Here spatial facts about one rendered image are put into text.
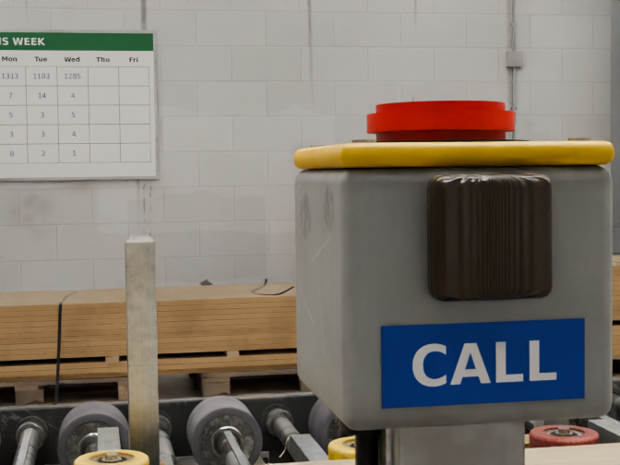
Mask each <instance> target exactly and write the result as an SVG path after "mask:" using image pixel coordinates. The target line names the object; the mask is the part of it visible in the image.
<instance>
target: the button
mask: <svg viewBox="0 0 620 465"><path fill-rule="evenodd" d="M366 125H367V134H376V141H401V140H446V139H506V132H512V131H515V112H512V111H506V103H505V102H501V101H405V102H392V103H383V104H378V105H376V113H370V114H367V115H366Z"/></svg>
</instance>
